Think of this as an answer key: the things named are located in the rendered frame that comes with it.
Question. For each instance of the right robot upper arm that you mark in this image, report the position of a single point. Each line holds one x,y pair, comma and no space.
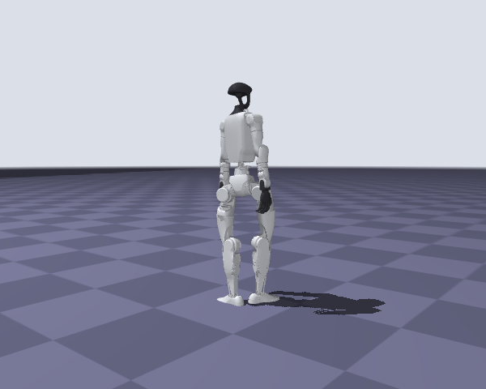
254,121

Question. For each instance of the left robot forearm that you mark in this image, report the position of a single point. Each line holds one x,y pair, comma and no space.
224,172

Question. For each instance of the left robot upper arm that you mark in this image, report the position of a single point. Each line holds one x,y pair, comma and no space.
222,142

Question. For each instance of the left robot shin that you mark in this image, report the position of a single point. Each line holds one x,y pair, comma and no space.
232,264

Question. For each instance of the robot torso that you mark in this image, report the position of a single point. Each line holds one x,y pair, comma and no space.
239,149

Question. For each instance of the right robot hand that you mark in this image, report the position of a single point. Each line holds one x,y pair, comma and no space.
265,198

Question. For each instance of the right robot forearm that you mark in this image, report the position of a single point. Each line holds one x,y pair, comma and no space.
263,172

